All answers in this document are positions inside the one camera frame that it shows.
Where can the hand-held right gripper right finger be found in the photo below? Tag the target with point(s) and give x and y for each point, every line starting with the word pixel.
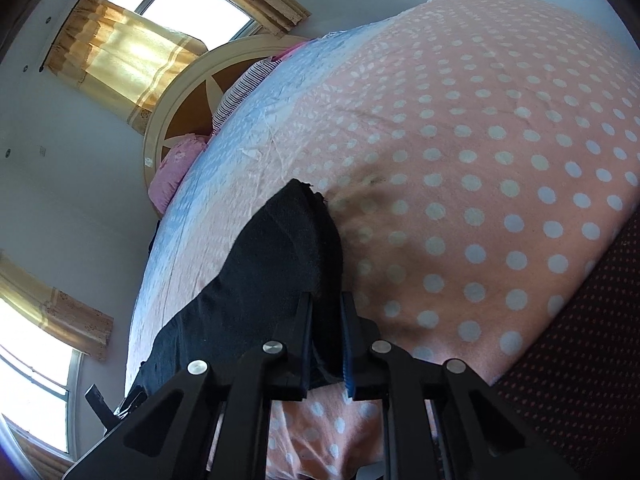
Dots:
pixel 348 360

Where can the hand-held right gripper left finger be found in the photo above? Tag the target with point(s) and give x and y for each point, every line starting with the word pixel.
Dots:
pixel 302 340

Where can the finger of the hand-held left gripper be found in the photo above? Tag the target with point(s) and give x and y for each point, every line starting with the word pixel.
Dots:
pixel 131 404
pixel 99 405

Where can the black pants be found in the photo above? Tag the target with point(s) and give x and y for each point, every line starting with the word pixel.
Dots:
pixel 270 270

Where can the large side window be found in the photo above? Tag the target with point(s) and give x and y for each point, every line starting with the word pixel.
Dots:
pixel 30 375

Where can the long yellow side curtain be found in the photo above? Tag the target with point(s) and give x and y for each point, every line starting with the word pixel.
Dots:
pixel 60 310

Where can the pink pillow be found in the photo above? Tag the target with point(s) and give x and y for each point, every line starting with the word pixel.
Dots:
pixel 172 175

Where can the polka dot bed sheet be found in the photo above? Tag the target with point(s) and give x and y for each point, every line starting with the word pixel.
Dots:
pixel 475 160

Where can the dark red dotted bed base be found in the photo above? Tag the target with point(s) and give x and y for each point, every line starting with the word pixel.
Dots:
pixel 590 335

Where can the striped pillow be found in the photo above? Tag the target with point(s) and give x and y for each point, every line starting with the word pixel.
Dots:
pixel 240 95

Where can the cream wooden headboard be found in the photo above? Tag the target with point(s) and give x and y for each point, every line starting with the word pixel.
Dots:
pixel 170 110

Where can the wide yellow curtain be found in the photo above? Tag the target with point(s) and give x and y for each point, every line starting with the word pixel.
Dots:
pixel 120 55

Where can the window behind headboard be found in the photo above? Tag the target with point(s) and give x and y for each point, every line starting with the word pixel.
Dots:
pixel 190 5

